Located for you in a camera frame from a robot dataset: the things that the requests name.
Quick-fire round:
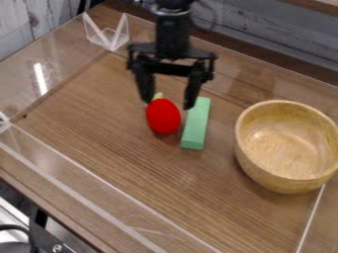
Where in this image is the clear acrylic corner bracket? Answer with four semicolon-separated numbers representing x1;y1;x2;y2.
81;13;129;51

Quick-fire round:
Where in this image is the green foam block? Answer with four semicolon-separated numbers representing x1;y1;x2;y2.
180;97;211;150

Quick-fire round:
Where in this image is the black cable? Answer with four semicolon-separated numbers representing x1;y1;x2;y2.
0;224;45;253

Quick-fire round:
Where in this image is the red plush strawberry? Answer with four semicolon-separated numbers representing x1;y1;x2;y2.
145;92;180;134

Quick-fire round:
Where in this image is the black metal table frame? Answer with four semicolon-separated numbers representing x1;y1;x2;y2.
29;208;85;253

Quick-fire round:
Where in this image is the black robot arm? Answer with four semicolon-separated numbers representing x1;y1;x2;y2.
127;0;218;110

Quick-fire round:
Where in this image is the clear acrylic front barrier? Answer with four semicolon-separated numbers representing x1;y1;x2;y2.
0;112;220;253

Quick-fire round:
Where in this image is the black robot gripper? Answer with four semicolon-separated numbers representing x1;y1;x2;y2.
127;42;218;110

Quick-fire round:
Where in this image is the wooden bowl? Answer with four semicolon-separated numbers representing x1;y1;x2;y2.
234;100;338;194

